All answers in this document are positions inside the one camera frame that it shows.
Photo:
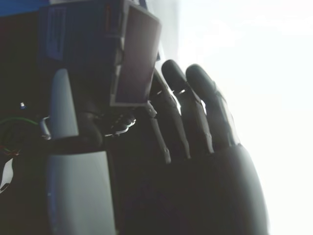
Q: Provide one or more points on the dark blue box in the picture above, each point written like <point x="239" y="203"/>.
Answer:
<point x="137" y="61"/>

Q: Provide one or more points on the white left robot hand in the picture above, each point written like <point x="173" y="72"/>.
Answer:
<point x="195" y="183"/>

